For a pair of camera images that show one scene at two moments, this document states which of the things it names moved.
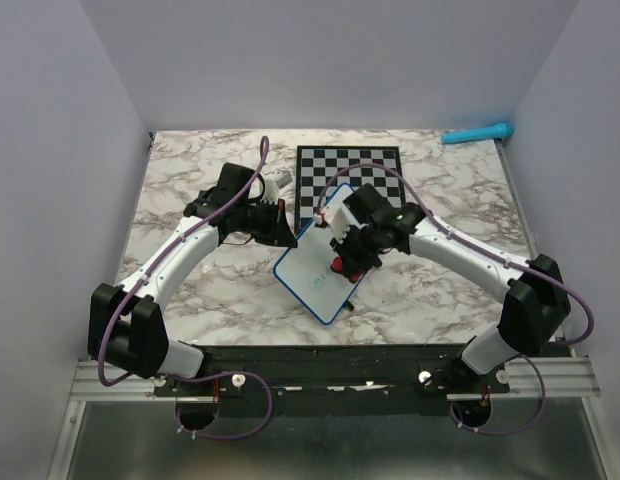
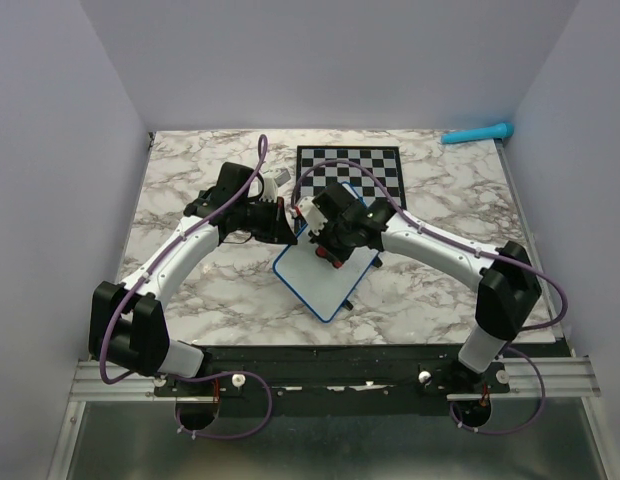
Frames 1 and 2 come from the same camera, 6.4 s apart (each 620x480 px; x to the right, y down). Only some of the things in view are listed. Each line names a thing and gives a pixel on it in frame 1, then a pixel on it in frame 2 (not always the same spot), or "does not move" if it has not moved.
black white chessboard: (322, 170) does not move
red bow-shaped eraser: (337, 266) → (323, 253)
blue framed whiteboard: (307, 271) does not move
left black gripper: (279, 232) does not move
